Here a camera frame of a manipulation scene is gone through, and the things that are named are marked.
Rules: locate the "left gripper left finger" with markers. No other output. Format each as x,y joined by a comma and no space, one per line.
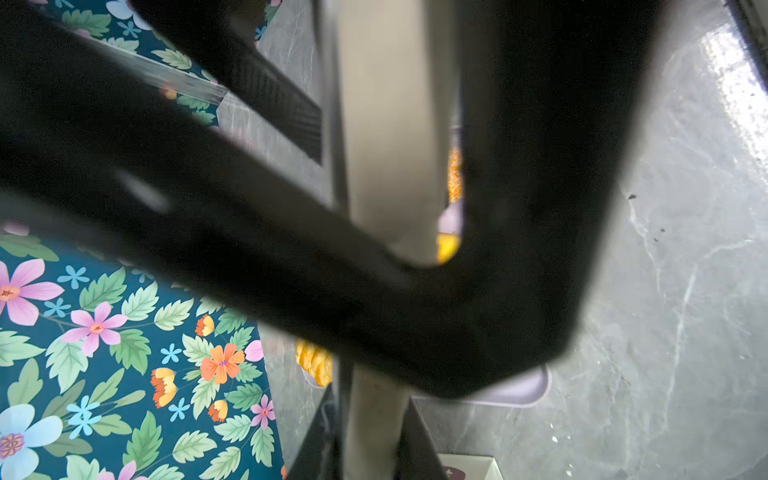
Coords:
372,408

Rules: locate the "braided pale bread roll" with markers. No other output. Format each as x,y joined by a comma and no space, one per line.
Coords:
315,362

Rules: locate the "oval seeded bread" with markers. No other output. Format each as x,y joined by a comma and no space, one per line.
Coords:
455,178

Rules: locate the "lilac plastic tray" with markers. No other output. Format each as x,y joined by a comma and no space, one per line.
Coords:
498,384

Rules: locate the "pumpkin shaped bread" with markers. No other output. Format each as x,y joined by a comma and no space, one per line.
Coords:
448,245

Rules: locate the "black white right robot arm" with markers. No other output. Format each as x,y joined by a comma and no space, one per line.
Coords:
91,155

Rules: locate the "white paper bag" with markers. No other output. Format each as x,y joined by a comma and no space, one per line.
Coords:
470,467

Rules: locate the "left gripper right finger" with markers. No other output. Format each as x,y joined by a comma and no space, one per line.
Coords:
389,81

